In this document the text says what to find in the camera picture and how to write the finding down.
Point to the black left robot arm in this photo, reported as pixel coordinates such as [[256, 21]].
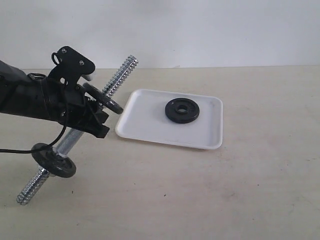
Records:
[[18, 92]]

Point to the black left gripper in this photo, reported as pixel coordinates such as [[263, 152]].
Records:
[[70, 107]]

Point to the black weight plate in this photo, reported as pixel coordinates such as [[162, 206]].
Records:
[[182, 110]]

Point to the black plate without collar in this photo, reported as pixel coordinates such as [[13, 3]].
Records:
[[102, 99]]

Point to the black plate with collar nut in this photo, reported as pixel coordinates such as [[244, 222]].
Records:
[[55, 164]]

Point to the white rectangular plastic tray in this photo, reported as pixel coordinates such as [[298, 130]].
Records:
[[144, 119]]

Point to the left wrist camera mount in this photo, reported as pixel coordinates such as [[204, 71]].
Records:
[[70, 65]]

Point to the chrome threaded dumbbell bar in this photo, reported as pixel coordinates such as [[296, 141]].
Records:
[[73, 136]]

